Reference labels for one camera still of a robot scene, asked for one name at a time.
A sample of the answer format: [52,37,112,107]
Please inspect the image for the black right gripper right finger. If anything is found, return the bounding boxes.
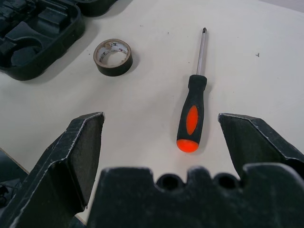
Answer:
[218,113,304,178]

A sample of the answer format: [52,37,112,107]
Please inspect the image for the black tape roll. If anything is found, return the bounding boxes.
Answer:
[93,38,133,77]

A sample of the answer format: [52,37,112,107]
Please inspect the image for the black orange handled screwdriver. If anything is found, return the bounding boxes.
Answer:
[176,27,208,153]

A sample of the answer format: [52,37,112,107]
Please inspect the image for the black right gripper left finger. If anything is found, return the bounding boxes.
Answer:
[0,112,105,228]

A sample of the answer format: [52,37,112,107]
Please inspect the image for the black tool case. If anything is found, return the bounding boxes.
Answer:
[0,0,119,81]

